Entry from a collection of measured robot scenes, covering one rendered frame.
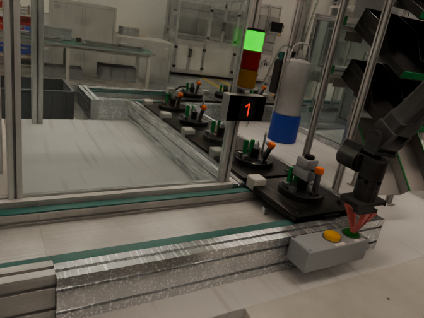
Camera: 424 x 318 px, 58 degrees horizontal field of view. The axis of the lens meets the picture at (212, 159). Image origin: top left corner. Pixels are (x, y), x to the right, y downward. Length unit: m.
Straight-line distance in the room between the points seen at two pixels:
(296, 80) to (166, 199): 1.19
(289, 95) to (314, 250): 1.24
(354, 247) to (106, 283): 0.60
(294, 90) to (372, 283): 1.21
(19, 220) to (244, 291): 0.53
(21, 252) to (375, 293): 0.81
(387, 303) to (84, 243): 0.71
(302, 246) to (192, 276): 0.27
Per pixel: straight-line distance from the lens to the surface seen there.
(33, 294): 0.77
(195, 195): 1.10
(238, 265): 0.91
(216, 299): 0.88
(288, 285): 0.97
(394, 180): 1.38
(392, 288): 1.11
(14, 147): 0.96
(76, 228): 0.96
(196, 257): 0.83
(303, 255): 0.94
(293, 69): 2.04
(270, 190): 1.16
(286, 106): 2.07
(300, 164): 1.15
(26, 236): 0.94
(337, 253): 1.00
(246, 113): 1.08
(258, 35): 1.05
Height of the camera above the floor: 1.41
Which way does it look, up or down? 20 degrees down
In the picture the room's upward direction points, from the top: 9 degrees clockwise
